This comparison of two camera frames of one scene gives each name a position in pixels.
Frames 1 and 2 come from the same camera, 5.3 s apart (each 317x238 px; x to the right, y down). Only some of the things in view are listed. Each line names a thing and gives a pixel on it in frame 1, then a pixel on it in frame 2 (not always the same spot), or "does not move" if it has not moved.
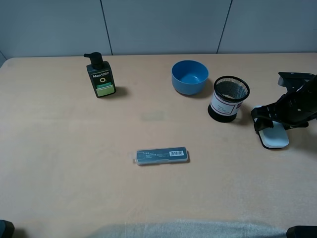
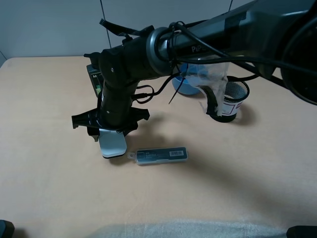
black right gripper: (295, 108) to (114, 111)
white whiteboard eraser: (275, 137) to (112, 143)
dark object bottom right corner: (302, 231) does not move
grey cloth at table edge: (191, 229) does not move
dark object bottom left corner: (7, 229) does not move
